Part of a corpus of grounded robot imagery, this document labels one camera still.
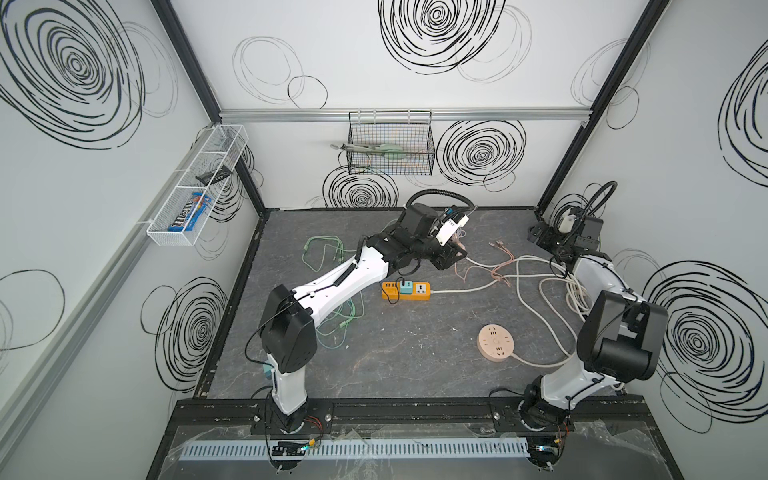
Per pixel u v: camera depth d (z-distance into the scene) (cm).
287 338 46
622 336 47
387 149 90
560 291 96
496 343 83
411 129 94
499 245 108
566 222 81
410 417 75
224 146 93
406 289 91
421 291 94
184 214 70
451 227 67
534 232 84
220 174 80
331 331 87
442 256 68
